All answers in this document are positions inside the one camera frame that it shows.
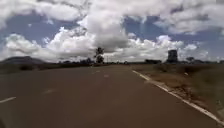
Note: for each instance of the tall dark tree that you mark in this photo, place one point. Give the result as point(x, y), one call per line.
point(99, 55)

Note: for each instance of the grey asphalt road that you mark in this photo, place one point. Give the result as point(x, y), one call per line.
point(96, 96)

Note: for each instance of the dark tower building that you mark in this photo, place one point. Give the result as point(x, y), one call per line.
point(172, 56)

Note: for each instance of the dark roadside bushes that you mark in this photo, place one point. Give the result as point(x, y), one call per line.
point(43, 66)

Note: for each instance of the white solid edge line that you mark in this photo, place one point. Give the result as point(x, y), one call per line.
point(176, 96)

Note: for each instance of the dry grass verge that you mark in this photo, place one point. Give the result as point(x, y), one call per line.
point(190, 80)

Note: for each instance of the dark distant hill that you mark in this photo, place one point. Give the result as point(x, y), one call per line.
point(21, 60)

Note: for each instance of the white dashed centre line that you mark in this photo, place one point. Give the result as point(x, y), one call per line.
point(7, 99)

